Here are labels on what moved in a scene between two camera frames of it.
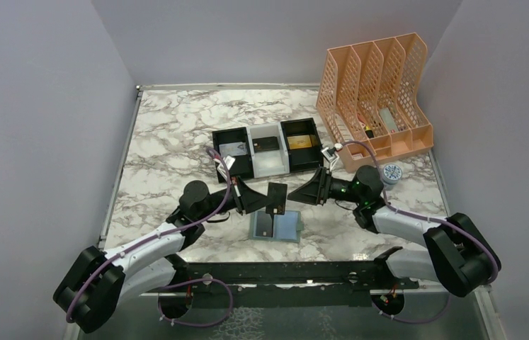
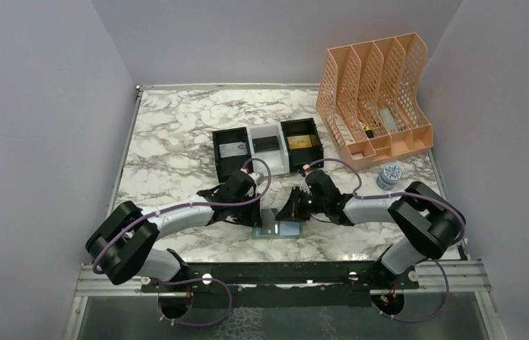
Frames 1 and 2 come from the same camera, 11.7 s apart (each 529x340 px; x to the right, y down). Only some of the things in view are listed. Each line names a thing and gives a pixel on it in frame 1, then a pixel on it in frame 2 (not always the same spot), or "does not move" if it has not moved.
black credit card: [276, 199] -> [265, 144]
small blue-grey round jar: [391, 173] does not move
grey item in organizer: [388, 120] does not move
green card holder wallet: [279, 228] does not move
